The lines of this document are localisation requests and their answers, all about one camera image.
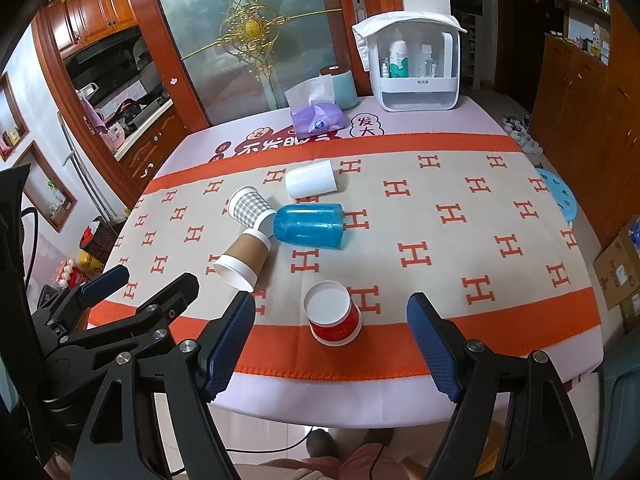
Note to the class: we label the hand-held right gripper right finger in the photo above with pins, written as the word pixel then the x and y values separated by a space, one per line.
pixel 434 350

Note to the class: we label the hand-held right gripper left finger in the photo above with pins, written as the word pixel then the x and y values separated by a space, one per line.
pixel 227 347

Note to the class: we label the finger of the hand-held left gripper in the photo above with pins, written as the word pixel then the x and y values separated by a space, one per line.
pixel 102 284
pixel 167 302

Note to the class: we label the red paper cup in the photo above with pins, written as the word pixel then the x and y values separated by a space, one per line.
pixel 334 322

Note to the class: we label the brown paper cup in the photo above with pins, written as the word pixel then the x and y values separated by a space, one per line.
pixel 245 255

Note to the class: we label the grey checked paper cup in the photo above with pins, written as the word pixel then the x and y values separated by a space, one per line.
pixel 247 207

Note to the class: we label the blue plastic cup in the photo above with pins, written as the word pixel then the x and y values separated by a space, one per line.
pixel 312 225

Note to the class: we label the white cup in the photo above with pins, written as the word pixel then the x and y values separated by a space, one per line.
pixel 310 179

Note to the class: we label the egg carton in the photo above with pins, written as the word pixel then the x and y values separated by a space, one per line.
pixel 67 272

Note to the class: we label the dark woven basket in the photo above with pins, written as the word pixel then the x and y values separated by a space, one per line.
pixel 97 237

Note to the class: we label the orange patterned table runner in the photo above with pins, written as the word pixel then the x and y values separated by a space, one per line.
pixel 450 260

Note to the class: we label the person's legs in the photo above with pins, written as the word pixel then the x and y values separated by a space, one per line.
pixel 345 462

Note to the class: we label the pink kitchen appliance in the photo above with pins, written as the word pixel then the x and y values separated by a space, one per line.
pixel 114 137

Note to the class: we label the blue plastic stool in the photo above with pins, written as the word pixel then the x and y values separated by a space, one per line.
pixel 559 194

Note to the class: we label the cardboard box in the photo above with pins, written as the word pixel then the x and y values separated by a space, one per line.
pixel 617 270

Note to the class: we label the white shoe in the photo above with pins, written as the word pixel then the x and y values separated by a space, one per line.
pixel 531 145
pixel 515 124

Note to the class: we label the pink printed tablecloth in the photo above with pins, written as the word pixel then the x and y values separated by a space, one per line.
pixel 440 120

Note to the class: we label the purple tissue pack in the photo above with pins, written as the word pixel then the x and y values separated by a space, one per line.
pixel 320 119

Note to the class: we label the white storage organizer box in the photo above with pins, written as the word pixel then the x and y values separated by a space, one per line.
pixel 417 92

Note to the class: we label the glass sliding door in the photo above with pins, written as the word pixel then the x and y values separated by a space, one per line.
pixel 210 35

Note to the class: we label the teal round canister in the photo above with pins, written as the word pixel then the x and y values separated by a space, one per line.
pixel 345 87

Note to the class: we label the gold door ornament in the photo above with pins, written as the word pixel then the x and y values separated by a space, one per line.
pixel 250 27

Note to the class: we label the clear plastic bottle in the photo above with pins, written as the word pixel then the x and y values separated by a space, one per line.
pixel 425 62

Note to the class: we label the white bottle teal label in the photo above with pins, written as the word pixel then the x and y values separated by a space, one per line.
pixel 398 59

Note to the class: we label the wooden kitchen wall cabinet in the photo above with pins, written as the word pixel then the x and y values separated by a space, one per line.
pixel 92 12

